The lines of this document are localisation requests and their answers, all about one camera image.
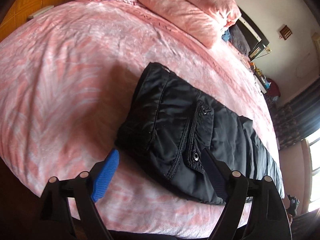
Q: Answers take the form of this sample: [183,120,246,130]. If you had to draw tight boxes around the brown wall switch box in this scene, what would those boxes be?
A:
[279,25,292,40]

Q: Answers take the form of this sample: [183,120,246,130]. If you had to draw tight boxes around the black bed headboard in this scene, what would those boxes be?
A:
[236,8,270,61]

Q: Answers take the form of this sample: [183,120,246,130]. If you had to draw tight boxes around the red cloth pile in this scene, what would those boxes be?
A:
[266,78,281,97]

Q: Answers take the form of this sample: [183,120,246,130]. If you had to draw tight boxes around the pink folded comforter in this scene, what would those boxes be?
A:
[138,0,241,48]

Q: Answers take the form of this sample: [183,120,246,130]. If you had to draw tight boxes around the pink floral bed blanket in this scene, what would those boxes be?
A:
[1,0,279,239]

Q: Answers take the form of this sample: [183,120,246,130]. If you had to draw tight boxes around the grey pillow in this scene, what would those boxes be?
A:
[228,25,251,56]

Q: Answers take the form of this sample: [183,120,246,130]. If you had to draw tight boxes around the cluttered bedside table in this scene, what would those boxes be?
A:
[250,62,271,94]

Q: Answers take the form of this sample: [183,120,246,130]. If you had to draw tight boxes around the blue crumpled cloth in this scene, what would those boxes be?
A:
[221,29,231,42]

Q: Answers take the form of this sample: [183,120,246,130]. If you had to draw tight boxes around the black pants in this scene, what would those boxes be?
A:
[115,62,284,205]

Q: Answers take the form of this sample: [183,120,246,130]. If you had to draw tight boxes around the dark patterned curtain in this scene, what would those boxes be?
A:
[271,80,320,150]

